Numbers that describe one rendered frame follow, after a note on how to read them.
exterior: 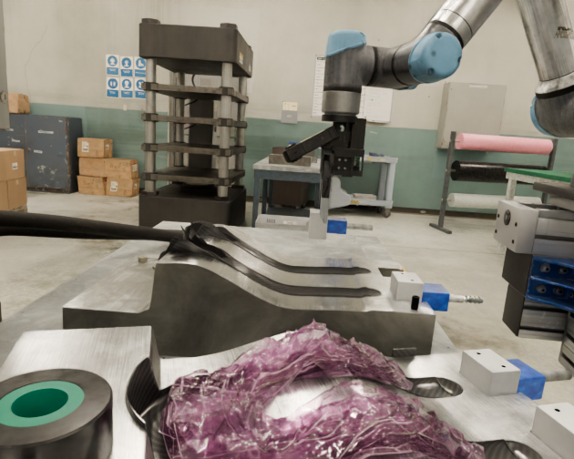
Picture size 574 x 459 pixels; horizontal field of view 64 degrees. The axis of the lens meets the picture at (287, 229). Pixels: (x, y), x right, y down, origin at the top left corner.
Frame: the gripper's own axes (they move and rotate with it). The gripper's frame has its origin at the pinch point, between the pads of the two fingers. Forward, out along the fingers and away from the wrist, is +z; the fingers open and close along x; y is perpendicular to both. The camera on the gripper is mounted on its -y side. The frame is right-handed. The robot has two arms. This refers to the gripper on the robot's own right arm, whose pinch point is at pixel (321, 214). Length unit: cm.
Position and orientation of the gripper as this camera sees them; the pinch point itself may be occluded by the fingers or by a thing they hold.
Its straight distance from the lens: 94.7
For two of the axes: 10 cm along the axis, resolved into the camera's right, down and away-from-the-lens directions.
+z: -0.6, 9.8, 2.1
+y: 10.0, 0.7, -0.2
